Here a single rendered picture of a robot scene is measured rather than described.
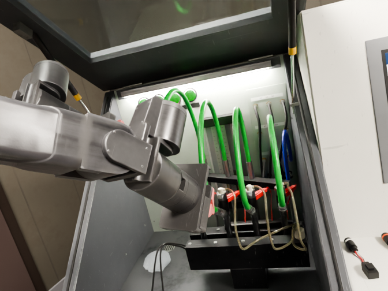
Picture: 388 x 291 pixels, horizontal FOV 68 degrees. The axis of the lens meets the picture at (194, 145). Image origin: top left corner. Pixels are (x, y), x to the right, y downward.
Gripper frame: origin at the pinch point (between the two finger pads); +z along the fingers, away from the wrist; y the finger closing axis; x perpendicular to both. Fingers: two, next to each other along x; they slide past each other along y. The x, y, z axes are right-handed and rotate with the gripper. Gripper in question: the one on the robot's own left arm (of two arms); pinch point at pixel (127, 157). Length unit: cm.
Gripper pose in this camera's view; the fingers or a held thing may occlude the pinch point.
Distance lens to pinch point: 57.4
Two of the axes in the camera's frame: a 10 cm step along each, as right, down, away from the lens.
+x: 0.0, 8.5, -5.2
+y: -8.2, 3.0, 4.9
